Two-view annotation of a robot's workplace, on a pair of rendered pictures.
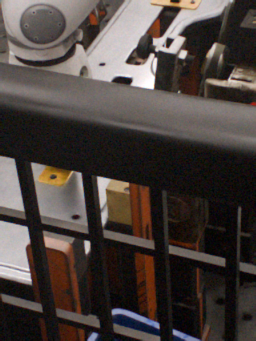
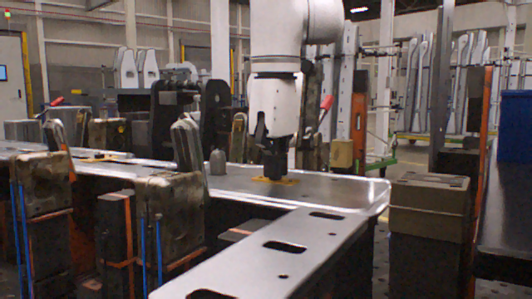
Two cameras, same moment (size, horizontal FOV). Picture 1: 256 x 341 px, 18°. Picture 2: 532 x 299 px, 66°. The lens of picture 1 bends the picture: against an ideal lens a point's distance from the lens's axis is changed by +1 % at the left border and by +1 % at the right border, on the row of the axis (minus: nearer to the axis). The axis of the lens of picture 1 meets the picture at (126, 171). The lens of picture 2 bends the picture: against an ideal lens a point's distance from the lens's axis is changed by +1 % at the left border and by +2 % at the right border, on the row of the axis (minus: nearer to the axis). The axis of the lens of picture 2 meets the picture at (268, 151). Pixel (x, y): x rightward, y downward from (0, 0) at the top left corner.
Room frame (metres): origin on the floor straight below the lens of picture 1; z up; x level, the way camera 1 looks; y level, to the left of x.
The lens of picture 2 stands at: (0.82, 0.79, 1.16)
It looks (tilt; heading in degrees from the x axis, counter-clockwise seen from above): 9 degrees down; 275
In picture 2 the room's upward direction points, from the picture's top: straight up
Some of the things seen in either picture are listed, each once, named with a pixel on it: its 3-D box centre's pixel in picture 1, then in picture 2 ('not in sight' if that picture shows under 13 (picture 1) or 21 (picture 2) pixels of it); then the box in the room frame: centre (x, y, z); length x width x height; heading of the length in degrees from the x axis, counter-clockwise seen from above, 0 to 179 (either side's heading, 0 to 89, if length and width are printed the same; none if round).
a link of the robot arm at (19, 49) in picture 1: (45, 35); (276, 67); (0.87, 0.08, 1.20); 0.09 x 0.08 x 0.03; 65
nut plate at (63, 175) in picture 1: (63, 161); (275, 177); (0.87, 0.08, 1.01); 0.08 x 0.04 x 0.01; 155
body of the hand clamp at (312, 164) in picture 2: (180, 257); (311, 222); (0.80, -0.06, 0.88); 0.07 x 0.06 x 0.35; 65
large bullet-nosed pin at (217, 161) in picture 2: not in sight; (218, 164); (0.98, 0.03, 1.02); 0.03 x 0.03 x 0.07
